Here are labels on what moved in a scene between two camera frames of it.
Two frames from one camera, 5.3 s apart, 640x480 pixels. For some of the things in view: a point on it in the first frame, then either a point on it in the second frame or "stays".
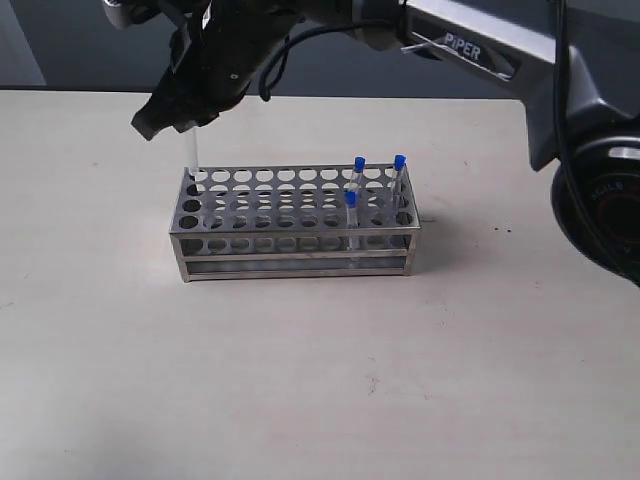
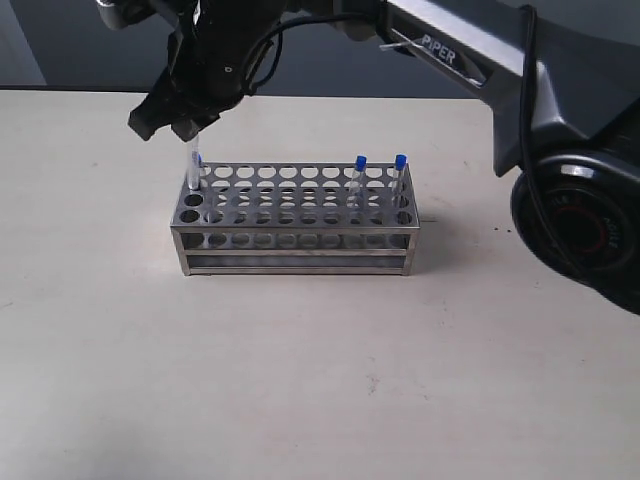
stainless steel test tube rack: (241, 223) stays
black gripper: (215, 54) stays
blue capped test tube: (351, 199) -> (193, 161)
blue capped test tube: (400, 161) stays
